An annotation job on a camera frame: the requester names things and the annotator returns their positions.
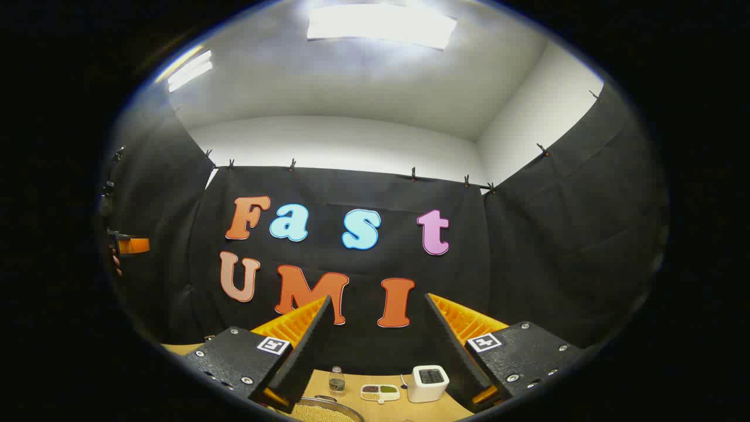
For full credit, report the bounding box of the small ceiling light panel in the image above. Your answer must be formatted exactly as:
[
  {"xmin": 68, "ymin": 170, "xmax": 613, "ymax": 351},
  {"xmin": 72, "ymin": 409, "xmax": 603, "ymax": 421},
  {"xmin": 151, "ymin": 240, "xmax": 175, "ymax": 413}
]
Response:
[{"xmin": 168, "ymin": 50, "xmax": 213, "ymax": 93}]

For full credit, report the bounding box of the steel pot with black handles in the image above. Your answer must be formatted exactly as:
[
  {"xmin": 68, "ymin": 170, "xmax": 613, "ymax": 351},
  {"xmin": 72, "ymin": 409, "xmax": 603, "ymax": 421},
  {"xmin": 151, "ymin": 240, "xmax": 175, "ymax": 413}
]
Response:
[{"xmin": 287, "ymin": 396, "xmax": 367, "ymax": 422}]

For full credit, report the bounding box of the black backdrop cloth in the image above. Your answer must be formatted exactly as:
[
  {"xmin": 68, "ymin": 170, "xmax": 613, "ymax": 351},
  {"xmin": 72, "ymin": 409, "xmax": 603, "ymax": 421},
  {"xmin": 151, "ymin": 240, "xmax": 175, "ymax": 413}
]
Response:
[{"xmin": 100, "ymin": 82, "xmax": 670, "ymax": 376}]

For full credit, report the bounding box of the white toaster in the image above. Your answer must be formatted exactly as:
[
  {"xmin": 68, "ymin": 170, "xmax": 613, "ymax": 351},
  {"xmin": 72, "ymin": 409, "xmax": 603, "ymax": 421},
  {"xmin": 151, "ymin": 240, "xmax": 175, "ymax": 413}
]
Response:
[{"xmin": 407, "ymin": 365, "xmax": 450, "ymax": 403}]

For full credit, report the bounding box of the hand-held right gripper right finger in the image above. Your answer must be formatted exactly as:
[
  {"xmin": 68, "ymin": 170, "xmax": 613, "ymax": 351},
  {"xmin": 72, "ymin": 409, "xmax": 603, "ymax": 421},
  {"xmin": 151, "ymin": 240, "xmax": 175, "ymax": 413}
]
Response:
[{"xmin": 424, "ymin": 293, "xmax": 587, "ymax": 414}]

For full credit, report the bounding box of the white divided dish of beans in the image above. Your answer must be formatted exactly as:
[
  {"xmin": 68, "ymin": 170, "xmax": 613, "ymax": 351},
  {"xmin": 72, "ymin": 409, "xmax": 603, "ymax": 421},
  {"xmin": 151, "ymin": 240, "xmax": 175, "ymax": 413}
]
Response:
[{"xmin": 360, "ymin": 384, "xmax": 401, "ymax": 404}]

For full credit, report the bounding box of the large ceiling light panel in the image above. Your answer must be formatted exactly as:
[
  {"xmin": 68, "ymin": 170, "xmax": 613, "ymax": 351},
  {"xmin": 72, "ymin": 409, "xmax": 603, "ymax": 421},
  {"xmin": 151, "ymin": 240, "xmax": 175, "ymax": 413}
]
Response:
[{"xmin": 306, "ymin": 5, "xmax": 458, "ymax": 50}]

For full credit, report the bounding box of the row of black clips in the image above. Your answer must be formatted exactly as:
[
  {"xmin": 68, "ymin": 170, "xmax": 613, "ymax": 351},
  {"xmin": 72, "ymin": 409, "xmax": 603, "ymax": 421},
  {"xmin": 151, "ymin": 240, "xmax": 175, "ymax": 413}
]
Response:
[{"xmin": 173, "ymin": 89, "xmax": 602, "ymax": 195}]

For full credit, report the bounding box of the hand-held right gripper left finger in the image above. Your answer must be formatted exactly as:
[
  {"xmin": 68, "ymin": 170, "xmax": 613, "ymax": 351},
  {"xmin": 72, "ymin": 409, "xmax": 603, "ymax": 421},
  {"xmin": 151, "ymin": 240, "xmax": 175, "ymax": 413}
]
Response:
[{"xmin": 179, "ymin": 295, "xmax": 333, "ymax": 414}]

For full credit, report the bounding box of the pile of yellow soybeans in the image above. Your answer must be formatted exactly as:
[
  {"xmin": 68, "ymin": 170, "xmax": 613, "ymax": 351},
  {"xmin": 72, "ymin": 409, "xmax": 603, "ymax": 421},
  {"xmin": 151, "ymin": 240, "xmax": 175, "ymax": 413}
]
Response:
[{"xmin": 291, "ymin": 403, "xmax": 355, "ymax": 422}]

